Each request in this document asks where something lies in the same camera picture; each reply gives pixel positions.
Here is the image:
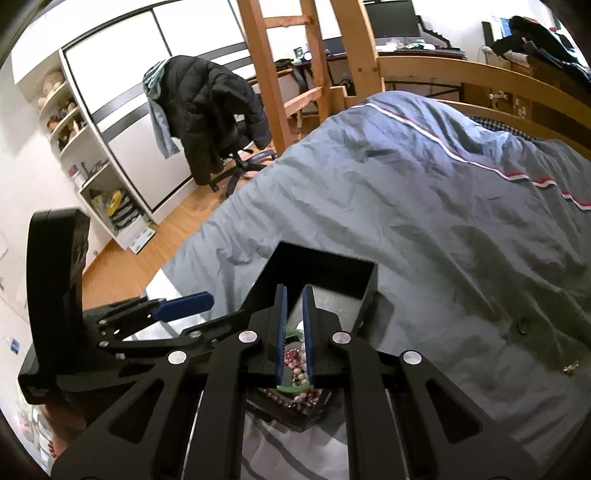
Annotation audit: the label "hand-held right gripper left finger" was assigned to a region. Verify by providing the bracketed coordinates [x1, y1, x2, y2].
[51, 284, 289, 480]

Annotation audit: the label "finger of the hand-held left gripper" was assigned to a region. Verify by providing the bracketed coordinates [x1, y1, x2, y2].
[83, 292, 215, 333]
[97, 311, 267, 364]

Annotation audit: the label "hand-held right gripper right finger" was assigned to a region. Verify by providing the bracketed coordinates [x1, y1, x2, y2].
[302, 285, 541, 480]

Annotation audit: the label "green jade bangle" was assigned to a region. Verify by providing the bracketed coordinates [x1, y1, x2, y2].
[276, 327, 319, 394]

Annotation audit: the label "black box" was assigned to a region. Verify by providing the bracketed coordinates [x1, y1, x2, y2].
[245, 240, 396, 433]

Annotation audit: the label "white pink bead bracelet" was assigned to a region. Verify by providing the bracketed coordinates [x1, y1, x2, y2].
[259, 388, 331, 417]

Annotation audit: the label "person's left hand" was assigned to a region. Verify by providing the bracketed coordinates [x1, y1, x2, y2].
[41, 401, 96, 445]

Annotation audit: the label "white bathroom scale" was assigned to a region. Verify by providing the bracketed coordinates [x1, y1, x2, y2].
[129, 228, 158, 254]

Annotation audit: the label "white shelf unit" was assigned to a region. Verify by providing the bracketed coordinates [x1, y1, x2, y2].
[14, 69, 157, 254]

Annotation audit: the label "black office chair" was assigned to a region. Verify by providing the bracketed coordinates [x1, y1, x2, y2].
[208, 115, 279, 199]

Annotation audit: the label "white wardrobe with black stripes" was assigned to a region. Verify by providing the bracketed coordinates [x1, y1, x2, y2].
[11, 0, 260, 228]

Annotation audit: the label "grey blue striped duvet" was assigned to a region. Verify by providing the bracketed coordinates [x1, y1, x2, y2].
[143, 90, 591, 480]

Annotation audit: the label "light blue shirt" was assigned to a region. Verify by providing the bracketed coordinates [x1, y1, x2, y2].
[143, 60, 182, 160]

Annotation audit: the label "plush toys on shelf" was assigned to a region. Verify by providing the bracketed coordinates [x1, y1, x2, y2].
[36, 71, 87, 140]

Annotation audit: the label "black puffer jacket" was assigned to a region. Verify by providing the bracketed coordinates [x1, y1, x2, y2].
[164, 55, 273, 186]

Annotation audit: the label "wooden ladder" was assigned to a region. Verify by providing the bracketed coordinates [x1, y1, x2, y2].
[237, 0, 334, 154]

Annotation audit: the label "checked bed sheet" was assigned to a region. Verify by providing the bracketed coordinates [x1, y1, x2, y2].
[471, 114, 542, 140]

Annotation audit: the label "dark desk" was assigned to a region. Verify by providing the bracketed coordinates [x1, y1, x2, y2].
[274, 45, 468, 95]

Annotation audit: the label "wooden dresser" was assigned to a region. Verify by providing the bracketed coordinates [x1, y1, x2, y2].
[462, 54, 591, 121]

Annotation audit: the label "black computer monitor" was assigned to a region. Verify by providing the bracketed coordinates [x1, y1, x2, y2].
[362, 0, 422, 40]

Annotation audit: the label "pile of dark clothes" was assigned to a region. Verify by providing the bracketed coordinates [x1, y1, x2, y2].
[488, 15, 591, 87]

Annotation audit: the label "wooden bunk bed frame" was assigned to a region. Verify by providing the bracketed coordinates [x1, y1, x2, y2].
[330, 0, 591, 161]

